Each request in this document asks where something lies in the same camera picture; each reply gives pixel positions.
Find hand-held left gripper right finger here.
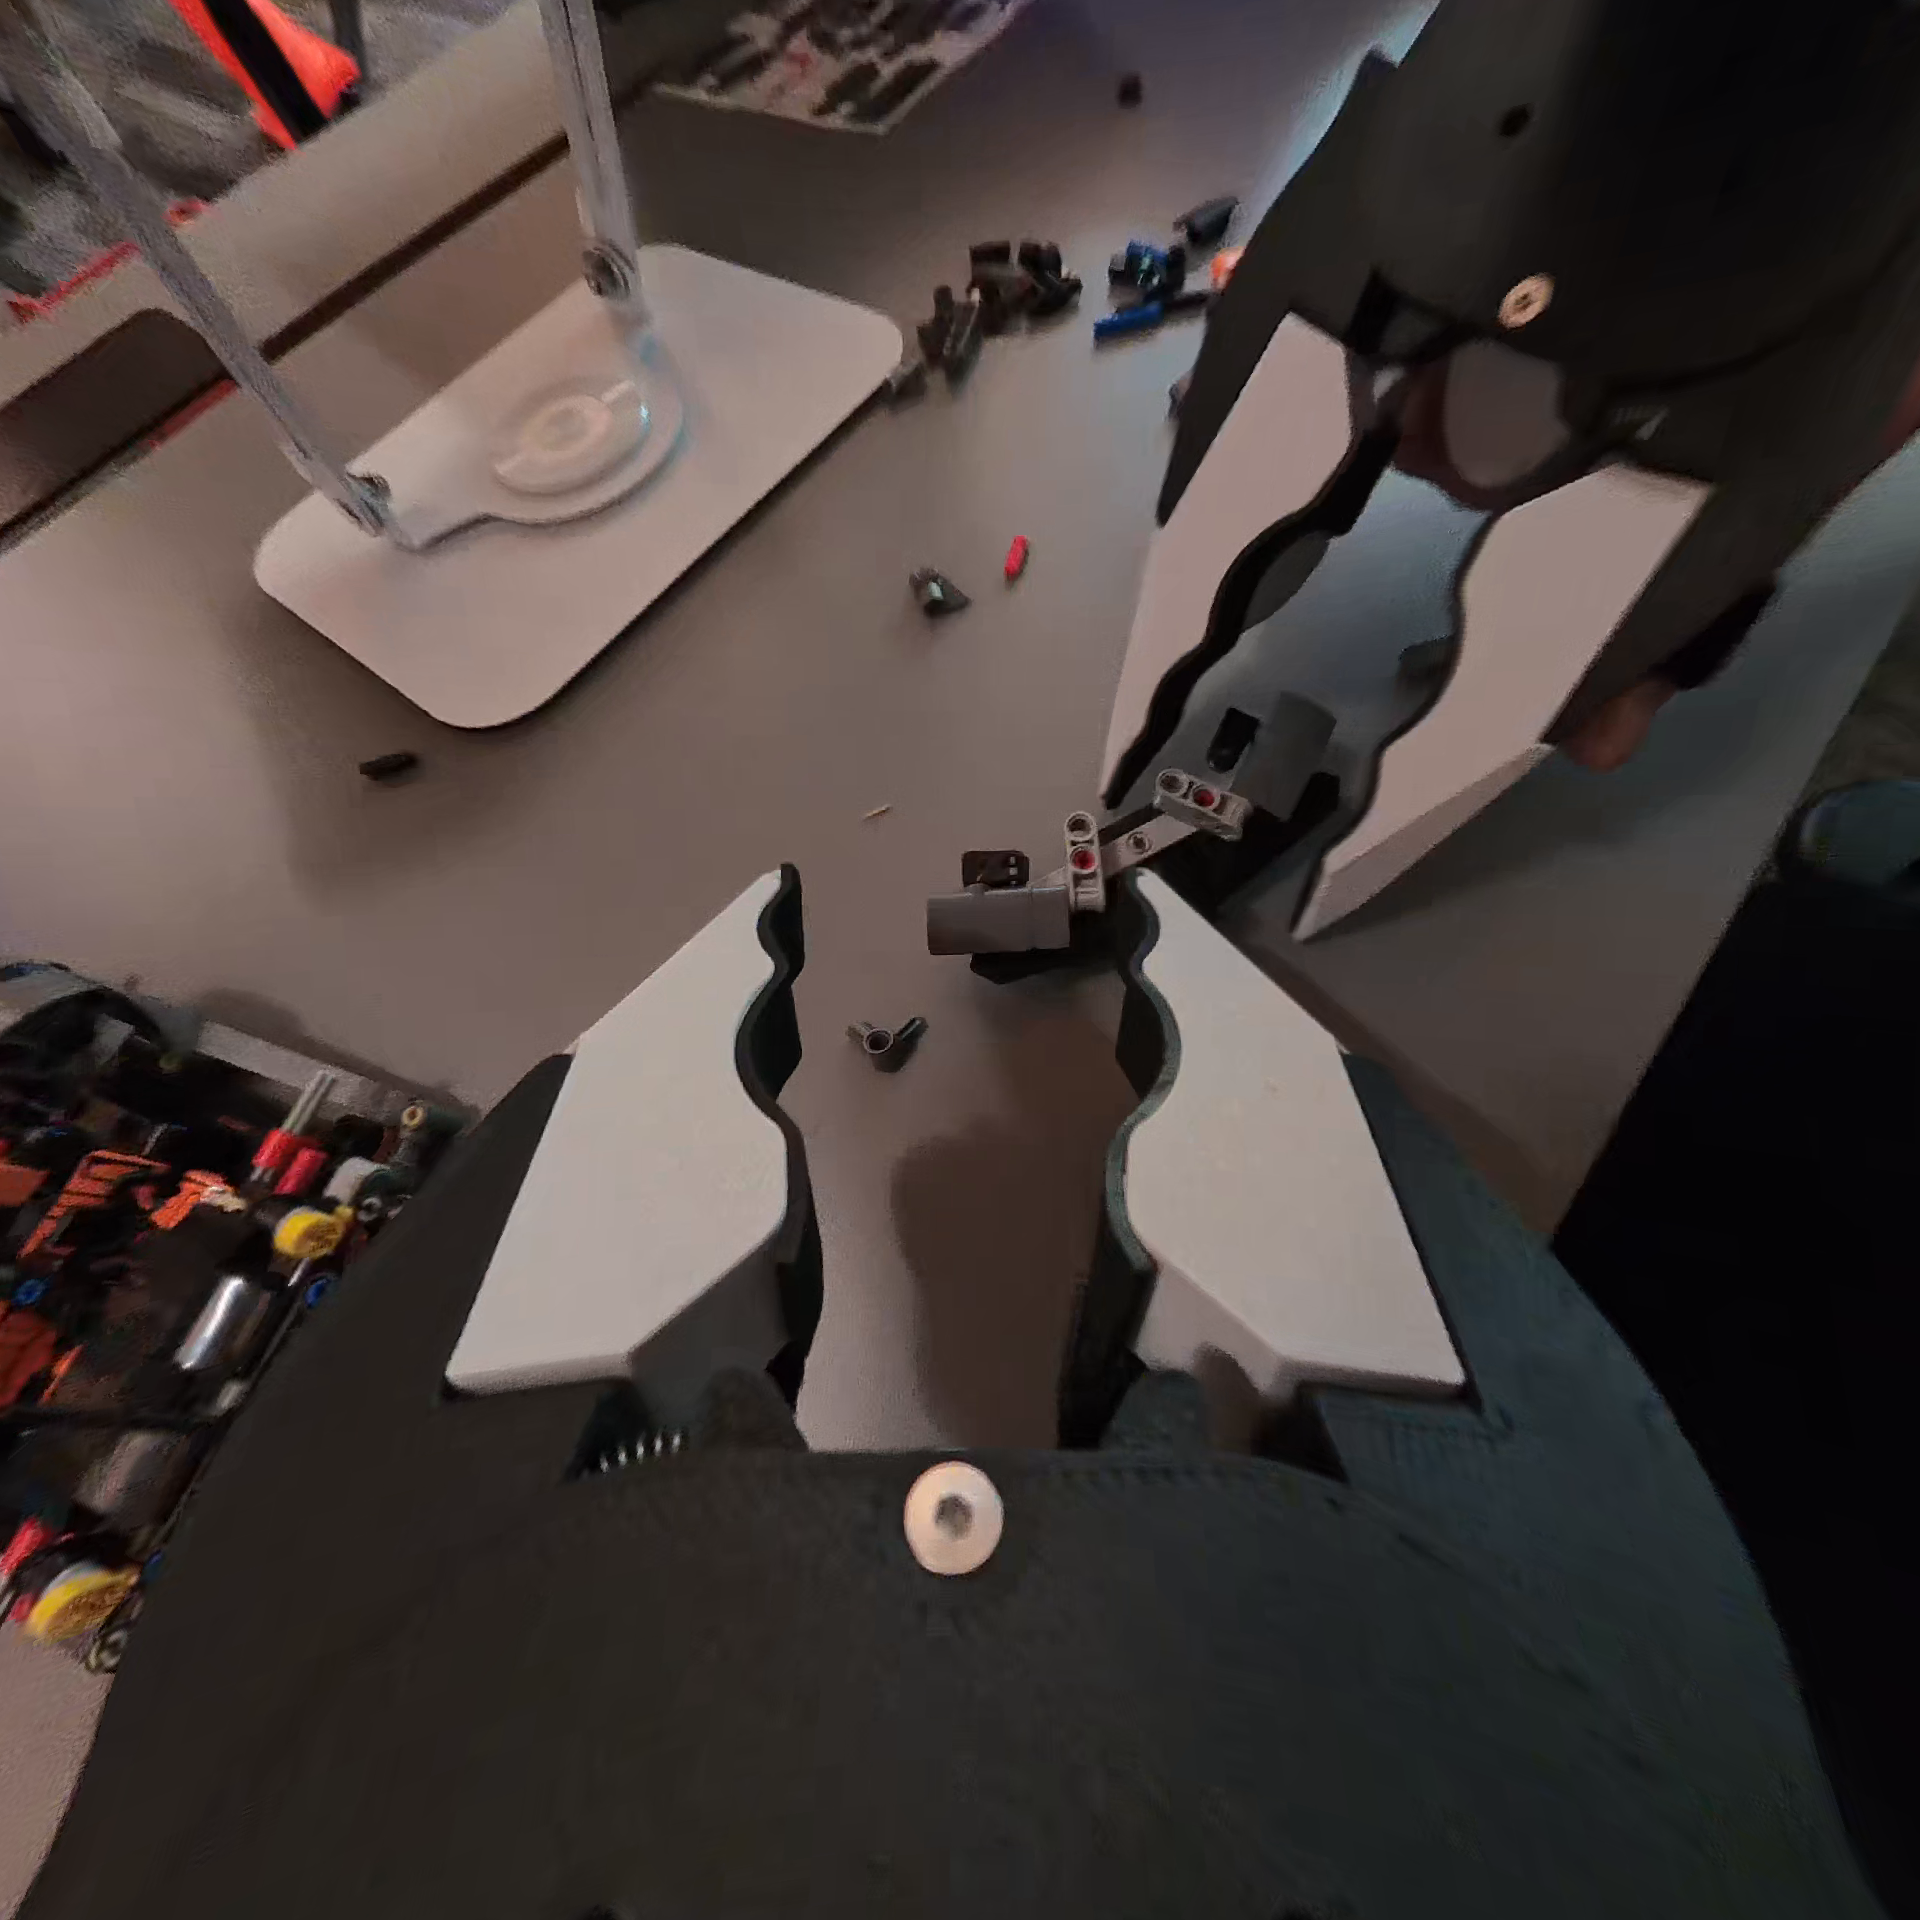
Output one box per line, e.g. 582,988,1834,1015
1058,864,1471,1443

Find grey parts tray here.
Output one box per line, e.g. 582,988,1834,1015
0,958,484,1675

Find person's right hand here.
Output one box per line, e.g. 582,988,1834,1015
1543,678,1674,772

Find grey black lego assembly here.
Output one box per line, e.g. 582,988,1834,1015
925,693,1343,988

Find printed paper sheet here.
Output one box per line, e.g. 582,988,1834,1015
653,0,1038,134

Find orange red plastic object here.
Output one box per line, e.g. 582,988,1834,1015
166,0,365,152

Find scattered small lego pieces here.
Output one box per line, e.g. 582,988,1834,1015
883,73,1246,403

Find assorted colourful lego parts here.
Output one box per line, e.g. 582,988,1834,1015
0,1033,453,1653

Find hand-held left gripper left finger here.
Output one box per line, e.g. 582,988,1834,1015
446,864,827,1400

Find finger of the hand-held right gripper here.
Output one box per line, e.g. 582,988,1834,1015
1100,308,1403,818
1286,456,1716,947

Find white book stand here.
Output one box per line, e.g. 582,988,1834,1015
0,0,904,734

